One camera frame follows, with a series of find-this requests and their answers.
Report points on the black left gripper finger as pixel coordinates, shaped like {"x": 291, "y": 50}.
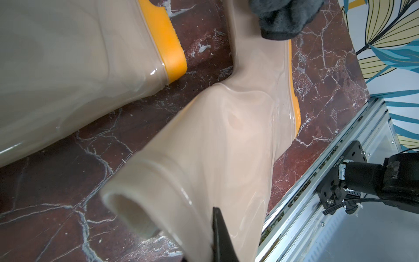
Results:
{"x": 223, "y": 250}

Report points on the beige boot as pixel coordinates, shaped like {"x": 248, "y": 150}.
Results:
{"x": 65, "y": 64}
{"x": 218, "y": 151}

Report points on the blue grey cloth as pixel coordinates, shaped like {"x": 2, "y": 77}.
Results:
{"x": 284, "y": 19}

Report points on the aluminium front rail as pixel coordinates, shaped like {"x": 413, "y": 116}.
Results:
{"x": 292, "y": 226}

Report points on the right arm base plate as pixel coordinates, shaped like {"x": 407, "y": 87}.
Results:
{"x": 331, "y": 189}

